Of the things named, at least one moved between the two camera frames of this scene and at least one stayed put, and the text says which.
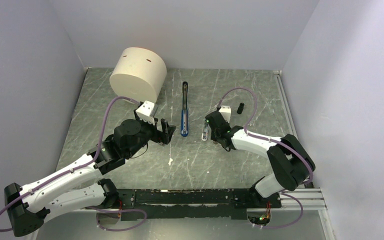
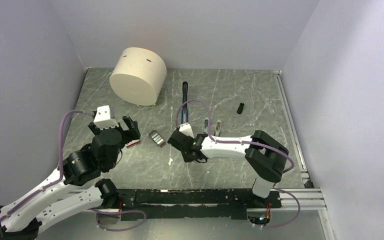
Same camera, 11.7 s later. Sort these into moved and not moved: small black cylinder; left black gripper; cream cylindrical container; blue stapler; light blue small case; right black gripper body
Moved: right black gripper body; left black gripper
Not moved: small black cylinder; cream cylindrical container; blue stapler; light blue small case
